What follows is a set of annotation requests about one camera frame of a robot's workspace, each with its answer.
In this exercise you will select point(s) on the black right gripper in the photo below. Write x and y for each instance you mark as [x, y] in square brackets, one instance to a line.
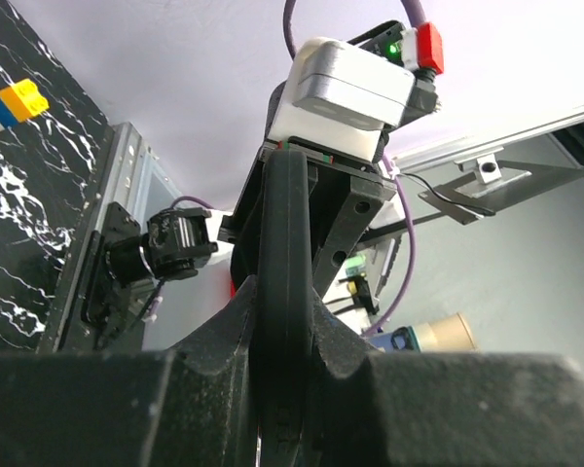
[344, 198]

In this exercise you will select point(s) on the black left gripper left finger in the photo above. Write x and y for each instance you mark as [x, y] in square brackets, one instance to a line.
[190, 405]

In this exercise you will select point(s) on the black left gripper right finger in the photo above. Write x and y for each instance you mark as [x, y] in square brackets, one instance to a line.
[370, 408]

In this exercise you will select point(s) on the black phone case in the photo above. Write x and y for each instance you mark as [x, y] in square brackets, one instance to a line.
[281, 344]

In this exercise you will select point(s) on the cardboard tape roll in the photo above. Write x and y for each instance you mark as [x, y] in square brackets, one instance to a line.
[449, 334]

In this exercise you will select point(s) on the yellow and blue toy brick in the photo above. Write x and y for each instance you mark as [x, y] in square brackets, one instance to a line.
[21, 102]

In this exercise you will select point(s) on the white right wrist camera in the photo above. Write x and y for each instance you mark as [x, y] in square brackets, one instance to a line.
[340, 97]

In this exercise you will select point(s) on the metal bracket plate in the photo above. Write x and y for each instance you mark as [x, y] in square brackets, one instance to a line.
[489, 185]

